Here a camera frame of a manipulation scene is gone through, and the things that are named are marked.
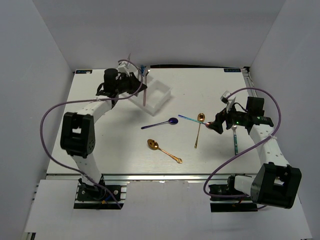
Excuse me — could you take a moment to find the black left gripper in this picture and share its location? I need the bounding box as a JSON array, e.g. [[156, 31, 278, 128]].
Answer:
[[114, 72, 147, 95]]

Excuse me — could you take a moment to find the teal handled silver spoon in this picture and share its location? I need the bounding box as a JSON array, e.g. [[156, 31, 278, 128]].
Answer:
[[231, 125, 239, 155]]

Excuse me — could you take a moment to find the pink handled silver spoon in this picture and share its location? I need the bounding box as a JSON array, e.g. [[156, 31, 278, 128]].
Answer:
[[141, 65, 151, 108]]

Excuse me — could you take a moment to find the slim gold spoon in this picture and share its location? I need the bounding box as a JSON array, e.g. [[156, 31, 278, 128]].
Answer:
[[194, 113, 205, 149]]

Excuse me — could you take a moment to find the blue iridescent fork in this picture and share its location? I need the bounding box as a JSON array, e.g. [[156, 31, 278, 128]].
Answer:
[[140, 65, 145, 76]]

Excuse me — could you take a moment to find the purple blue iridescent spoon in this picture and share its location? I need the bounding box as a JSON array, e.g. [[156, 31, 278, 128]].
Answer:
[[140, 117, 179, 130]]

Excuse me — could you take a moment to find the ornate gold spoon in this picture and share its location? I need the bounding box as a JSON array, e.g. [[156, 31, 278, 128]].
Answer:
[[147, 139, 183, 164]]

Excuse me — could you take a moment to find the rainbow iridescent spoon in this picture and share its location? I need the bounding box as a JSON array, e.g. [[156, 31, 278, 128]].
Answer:
[[178, 114, 210, 126]]

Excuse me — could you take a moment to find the teal handled silver fork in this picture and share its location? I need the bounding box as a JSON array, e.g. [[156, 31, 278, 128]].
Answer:
[[137, 67, 143, 82]]

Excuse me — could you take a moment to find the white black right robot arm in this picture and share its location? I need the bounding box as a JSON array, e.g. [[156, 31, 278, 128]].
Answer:
[[206, 96, 302, 209]]

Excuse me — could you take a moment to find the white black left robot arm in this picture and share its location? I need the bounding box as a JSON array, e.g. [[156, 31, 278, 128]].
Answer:
[[60, 68, 147, 200]]

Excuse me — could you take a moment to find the white three-compartment plastic tray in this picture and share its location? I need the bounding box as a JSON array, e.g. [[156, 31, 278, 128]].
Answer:
[[119, 62, 174, 117]]

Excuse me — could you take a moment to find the right blue corner label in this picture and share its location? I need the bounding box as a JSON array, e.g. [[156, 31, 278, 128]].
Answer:
[[223, 68, 242, 73]]

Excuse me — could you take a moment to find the blue corner label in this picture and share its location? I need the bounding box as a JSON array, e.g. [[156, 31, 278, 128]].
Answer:
[[75, 69, 93, 74], [223, 68, 242, 73]]

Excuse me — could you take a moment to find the left blue corner label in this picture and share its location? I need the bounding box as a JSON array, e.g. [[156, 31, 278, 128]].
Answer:
[[75, 69, 93, 74]]

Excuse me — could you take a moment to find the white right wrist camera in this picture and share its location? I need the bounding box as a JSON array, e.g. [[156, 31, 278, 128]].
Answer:
[[220, 91, 236, 113]]

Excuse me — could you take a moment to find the aluminium table frame rail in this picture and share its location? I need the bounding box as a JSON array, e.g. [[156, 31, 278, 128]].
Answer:
[[241, 66, 283, 180]]

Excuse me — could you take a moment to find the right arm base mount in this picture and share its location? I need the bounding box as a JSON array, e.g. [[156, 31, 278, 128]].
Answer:
[[208, 174, 258, 213]]

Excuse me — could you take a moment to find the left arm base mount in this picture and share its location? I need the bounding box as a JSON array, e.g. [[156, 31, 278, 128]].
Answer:
[[73, 178, 126, 210]]

